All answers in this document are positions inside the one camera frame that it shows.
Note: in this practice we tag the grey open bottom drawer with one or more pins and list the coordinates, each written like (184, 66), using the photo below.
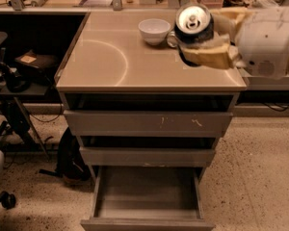
(146, 199)

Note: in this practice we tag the green soda can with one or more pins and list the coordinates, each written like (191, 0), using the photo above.
(171, 39)

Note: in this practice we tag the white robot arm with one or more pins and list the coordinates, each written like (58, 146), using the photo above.
(255, 40)

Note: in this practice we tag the black bag on stand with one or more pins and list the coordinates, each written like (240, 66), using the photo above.
(37, 68)

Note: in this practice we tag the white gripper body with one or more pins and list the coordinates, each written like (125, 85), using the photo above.
(264, 42)

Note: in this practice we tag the blue pepsi can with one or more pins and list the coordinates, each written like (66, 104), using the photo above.
(193, 24)

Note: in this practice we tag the black headset on stand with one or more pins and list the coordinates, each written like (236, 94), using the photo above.
(14, 83)

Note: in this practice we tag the grey top drawer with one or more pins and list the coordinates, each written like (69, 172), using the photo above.
(148, 124)

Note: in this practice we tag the white bowl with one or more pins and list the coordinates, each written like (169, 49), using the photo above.
(154, 30)

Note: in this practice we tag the grey middle drawer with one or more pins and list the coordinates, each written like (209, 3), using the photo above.
(147, 157)

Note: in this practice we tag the grey drawer cabinet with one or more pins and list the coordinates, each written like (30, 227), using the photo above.
(111, 68)

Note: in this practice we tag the black office chair base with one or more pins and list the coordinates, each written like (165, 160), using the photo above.
(7, 200)

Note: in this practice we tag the black backpack on floor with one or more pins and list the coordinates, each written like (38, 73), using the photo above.
(70, 165)

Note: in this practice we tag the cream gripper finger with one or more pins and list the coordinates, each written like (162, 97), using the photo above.
(217, 52)
(228, 21)

